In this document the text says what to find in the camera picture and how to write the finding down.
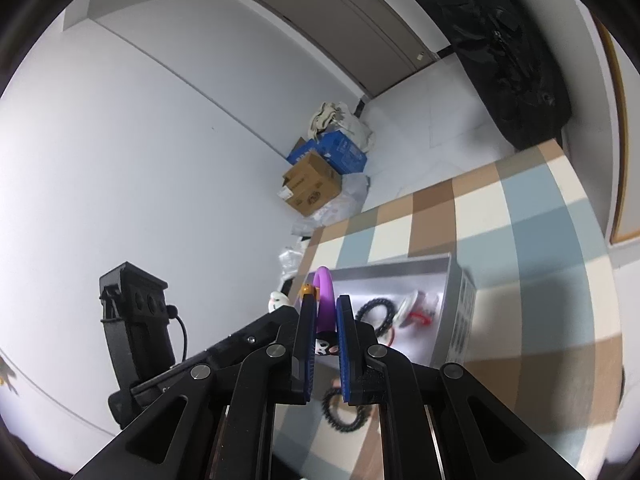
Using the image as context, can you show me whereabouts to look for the purple bracelet with charms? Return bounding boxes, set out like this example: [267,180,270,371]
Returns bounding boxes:
[300,266,335,356]

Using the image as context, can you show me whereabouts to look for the black beaded bracelet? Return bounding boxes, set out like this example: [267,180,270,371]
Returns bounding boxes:
[322,385,368,433]
[355,297,396,346]

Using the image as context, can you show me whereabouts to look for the grey door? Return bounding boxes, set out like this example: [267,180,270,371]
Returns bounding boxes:
[234,0,441,98]

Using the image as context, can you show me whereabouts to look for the blue cardboard box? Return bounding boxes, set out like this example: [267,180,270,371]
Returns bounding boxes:
[287,130,368,176]

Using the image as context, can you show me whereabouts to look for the clear plastic bags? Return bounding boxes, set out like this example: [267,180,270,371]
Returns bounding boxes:
[277,172,371,281]

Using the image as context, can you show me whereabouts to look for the white and pink bracelet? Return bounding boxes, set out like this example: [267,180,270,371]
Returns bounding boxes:
[392,290,441,328]

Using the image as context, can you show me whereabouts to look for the black coat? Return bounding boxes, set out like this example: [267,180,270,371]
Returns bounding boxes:
[395,0,573,151]

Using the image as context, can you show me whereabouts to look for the grey cardboard box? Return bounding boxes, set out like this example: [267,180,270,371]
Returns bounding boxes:
[320,254,476,366]

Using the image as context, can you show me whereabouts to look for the black cable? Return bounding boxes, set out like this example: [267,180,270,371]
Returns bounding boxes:
[169,305,189,361]

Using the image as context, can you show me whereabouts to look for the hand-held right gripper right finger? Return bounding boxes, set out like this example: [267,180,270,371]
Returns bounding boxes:
[336,294,586,480]

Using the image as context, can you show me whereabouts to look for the checked tablecloth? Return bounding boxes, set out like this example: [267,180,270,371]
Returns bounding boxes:
[272,139,626,480]

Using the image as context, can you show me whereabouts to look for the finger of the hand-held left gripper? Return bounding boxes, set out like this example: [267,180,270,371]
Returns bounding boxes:
[200,305,301,364]

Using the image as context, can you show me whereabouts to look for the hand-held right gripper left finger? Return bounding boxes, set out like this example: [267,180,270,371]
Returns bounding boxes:
[72,296,321,480]

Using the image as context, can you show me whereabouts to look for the white wood-trimmed panel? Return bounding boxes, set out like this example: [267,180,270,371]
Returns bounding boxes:
[595,15,640,246]

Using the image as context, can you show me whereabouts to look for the white plastic bag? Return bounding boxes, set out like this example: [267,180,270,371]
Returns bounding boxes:
[340,112,376,153]

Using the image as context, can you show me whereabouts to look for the brown cardboard box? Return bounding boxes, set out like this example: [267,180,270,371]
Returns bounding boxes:
[281,150,343,217]

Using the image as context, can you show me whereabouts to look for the beige cloth bag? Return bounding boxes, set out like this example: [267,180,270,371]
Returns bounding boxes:
[308,101,351,138]

